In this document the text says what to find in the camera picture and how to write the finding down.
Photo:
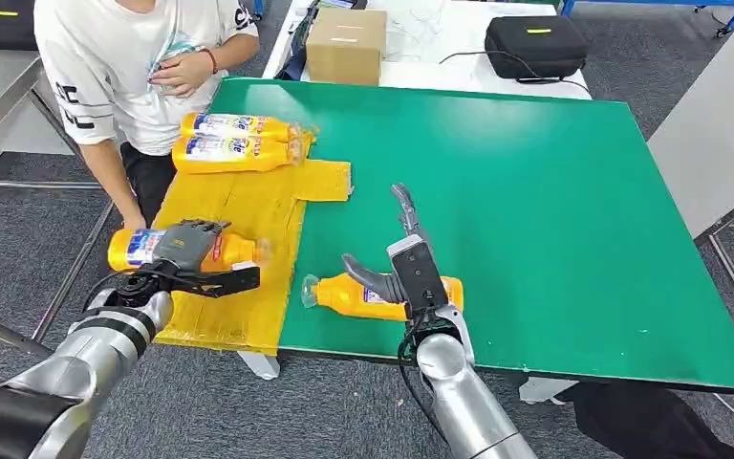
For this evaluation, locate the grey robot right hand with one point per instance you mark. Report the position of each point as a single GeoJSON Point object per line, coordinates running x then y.
{"type": "Point", "coordinates": [373, 285]}

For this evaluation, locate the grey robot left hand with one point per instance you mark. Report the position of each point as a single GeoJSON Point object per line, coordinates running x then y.
{"type": "Point", "coordinates": [186, 244]}

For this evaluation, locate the orange drink bottle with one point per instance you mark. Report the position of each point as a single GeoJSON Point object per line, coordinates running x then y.
{"type": "Point", "coordinates": [133, 248]}
{"type": "Point", "coordinates": [234, 155]}
{"type": "Point", "coordinates": [341, 298]}
{"type": "Point", "coordinates": [240, 125]}

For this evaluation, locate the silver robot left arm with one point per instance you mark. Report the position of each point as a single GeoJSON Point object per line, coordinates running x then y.
{"type": "Point", "coordinates": [88, 361]}

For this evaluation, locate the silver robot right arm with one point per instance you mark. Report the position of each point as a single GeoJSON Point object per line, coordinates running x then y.
{"type": "Point", "coordinates": [462, 393]}

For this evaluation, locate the yellow sheet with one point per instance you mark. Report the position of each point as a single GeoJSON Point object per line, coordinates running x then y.
{"type": "Point", "coordinates": [247, 209]}

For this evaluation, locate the white table foot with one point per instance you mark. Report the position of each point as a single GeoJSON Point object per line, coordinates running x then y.
{"type": "Point", "coordinates": [260, 366]}
{"type": "Point", "coordinates": [547, 389]}

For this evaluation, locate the green table mat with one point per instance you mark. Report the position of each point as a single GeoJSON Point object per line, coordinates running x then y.
{"type": "Point", "coordinates": [531, 222]}

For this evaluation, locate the person's left hand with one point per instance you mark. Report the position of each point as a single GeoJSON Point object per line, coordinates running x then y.
{"type": "Point", "coordinates": [180, 73]}

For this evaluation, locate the person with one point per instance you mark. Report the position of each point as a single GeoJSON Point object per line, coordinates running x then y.
{"type": "Point", "coordinates": [120, 50]}

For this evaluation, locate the brown cardboard box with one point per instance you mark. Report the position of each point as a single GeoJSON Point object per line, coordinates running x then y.
{"type": "Point", "coordinates": [346, 47]}

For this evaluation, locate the white table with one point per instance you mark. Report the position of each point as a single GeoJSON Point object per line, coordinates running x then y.
{"type": "Point", "coordinates": [436, 44]}

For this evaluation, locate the black case with yellow label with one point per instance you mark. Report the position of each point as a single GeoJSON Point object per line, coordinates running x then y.
{"type": "Point", "coordinates": [0, 25]}
{"type": "Point", "coordinates": [535, 47]}

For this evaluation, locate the black leg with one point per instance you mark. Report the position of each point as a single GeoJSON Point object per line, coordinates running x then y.
{"type": "Point", "coordinates": [645, 424]}

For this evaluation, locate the grey table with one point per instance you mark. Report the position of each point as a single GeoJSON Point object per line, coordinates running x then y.
{"type": "Point", "coordinates": [715, 126]}

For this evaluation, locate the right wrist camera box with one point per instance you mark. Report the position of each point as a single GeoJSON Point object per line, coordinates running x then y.
{"type": "Point", "coordinates": [419, 275]}

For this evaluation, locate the blue metal frame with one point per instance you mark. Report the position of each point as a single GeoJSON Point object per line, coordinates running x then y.
{"type": "Point", "coordinates": [658, 3]}

